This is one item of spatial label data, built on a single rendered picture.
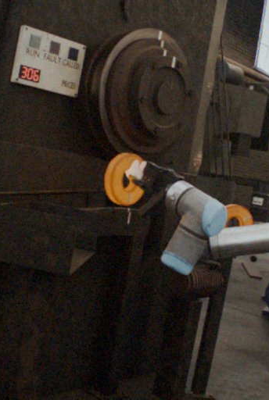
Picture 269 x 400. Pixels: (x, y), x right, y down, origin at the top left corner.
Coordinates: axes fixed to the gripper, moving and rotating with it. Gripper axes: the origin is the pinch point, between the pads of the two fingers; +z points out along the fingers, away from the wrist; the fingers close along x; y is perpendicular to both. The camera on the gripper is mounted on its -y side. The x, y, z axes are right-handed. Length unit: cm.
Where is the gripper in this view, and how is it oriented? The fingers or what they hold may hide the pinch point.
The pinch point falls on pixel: (127, 173)
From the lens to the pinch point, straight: 175.5
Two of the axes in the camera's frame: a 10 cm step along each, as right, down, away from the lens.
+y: 3.5, -9.0, -2.6
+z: -6.4, -4.3, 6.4
